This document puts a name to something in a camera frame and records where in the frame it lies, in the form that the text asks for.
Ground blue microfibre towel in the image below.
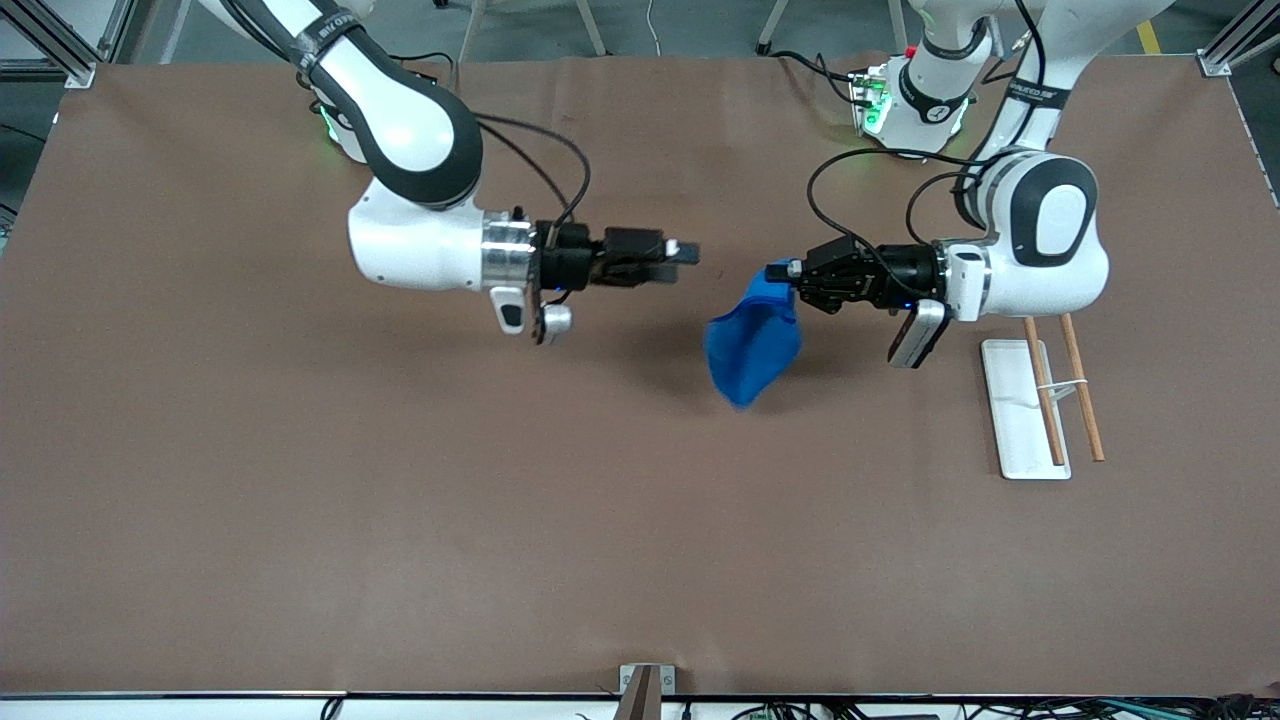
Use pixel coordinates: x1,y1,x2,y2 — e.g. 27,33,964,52
704,268,804,412

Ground white towel rack base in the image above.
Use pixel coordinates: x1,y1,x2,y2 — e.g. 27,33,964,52
980,338,1073,481

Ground wooden dowel rod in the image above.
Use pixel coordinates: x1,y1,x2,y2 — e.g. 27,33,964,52
1022,316,1068,468
1059,312,1107,463

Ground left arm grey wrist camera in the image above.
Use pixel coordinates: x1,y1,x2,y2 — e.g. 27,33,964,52
886,298,952,370

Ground right arm black wrist cable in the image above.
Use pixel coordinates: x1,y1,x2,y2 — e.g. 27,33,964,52
468,110,593,233

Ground left arm black base cable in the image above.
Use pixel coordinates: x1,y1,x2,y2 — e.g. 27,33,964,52
773,48,863,103

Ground arm black base cable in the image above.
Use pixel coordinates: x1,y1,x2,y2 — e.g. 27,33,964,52
773,48,863,103
388,50,461,93

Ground right arm black base cable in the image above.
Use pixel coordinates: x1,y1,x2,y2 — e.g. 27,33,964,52
388,50,461,93

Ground aluminium frame post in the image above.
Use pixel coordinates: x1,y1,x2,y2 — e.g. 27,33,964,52
0,0,98,89
1198,0,1280,79

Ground grey metal camera mount bracket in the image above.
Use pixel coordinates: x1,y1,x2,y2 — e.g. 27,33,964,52
617,663,677,720

